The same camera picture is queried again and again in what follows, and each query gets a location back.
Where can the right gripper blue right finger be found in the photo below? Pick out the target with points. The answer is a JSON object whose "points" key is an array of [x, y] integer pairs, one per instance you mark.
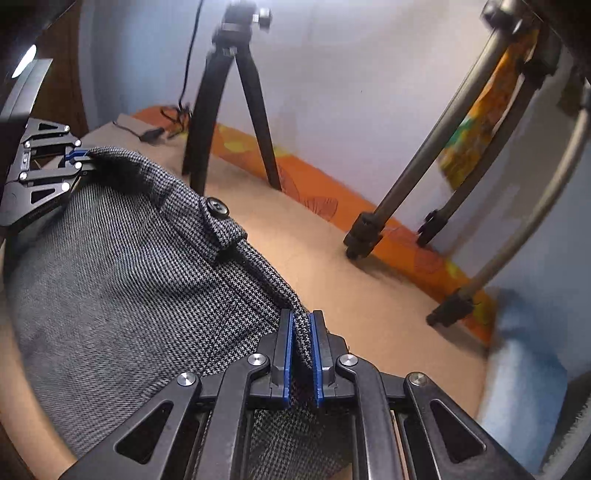
{"points": [[402, 427]]}

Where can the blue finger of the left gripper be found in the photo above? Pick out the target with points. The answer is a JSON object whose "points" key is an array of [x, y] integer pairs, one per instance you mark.
{"points": [[42, 183], [45, 139]]}

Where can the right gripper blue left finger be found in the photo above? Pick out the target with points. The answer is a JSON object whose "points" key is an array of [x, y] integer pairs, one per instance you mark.
{"points": [[197, 427]]}

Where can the grey checked shorts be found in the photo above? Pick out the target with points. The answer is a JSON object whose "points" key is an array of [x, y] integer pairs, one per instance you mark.
{"points": [[135, 280]]}

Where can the white clip desk lamp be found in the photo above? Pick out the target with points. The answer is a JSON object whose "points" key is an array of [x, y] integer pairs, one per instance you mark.
{"points": [[27, 58]]}

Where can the folded light blue jeans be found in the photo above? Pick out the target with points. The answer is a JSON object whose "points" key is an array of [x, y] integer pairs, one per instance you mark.
{"points": [[525, 384]]}

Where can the orange floral bed sheet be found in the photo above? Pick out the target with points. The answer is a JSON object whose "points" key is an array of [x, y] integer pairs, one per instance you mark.
{"points": [[430, 271]]}

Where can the colourful hanging fabric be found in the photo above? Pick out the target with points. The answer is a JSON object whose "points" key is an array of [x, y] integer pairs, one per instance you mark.
{"points": [[466, 147]]}

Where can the tall grey tripod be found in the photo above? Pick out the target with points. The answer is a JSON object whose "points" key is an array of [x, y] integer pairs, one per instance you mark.
{"points": [[562, 25]]}

